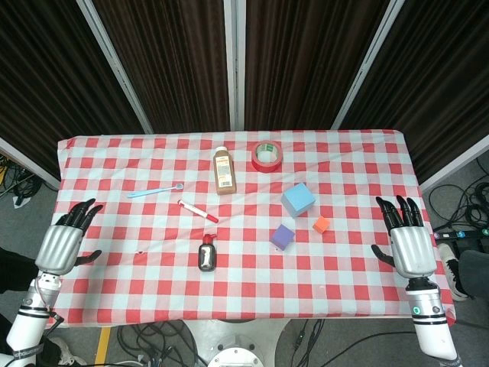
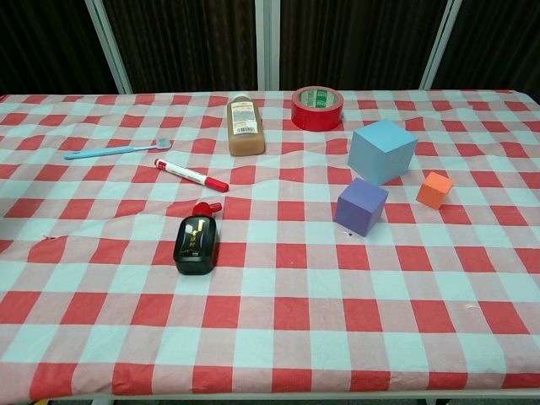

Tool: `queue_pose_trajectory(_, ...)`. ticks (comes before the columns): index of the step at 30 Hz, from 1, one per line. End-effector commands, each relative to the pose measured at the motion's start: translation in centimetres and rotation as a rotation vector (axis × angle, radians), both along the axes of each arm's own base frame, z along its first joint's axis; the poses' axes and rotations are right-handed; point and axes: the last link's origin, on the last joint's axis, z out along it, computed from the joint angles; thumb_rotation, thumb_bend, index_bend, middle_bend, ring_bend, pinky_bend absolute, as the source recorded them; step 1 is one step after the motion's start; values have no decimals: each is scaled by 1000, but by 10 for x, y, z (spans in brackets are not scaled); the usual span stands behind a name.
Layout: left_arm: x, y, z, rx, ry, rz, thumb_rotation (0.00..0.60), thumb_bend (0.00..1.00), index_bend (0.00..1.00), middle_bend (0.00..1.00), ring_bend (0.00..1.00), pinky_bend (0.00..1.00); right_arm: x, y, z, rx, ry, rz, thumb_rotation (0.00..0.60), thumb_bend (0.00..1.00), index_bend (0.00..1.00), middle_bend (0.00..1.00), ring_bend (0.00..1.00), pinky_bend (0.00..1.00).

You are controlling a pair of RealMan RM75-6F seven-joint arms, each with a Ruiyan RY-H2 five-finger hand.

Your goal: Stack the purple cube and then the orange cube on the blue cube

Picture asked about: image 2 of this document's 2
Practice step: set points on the light blue toothbrush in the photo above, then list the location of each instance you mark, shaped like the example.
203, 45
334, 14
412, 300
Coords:
105, 151

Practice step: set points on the small orange cube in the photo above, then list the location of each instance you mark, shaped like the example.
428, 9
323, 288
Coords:
432, 190

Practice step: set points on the blue purple sponge block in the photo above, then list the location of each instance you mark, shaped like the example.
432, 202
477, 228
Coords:
379, 147

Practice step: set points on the white partition frame post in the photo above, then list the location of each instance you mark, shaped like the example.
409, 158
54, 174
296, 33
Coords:
109, 46
268, 42
439, 46

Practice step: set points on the red white checkered tablecloth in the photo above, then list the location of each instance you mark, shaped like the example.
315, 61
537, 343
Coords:
295, 316

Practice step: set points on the brown liquid plastic bottle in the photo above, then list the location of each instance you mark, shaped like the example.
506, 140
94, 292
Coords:
246, 143

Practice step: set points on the black ink bottle red cap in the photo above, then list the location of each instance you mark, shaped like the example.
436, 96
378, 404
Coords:
194, 249

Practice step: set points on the red tape roll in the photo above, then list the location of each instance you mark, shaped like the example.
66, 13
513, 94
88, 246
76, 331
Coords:
312, 120

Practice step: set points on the red white marker pen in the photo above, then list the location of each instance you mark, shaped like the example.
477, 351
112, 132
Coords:
190, 174

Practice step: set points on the dark brown curtain panel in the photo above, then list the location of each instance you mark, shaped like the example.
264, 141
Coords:
354, 42
181, 42
498, 42
46, 42

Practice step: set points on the medium purple cube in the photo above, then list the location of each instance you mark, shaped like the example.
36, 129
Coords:
358, 206

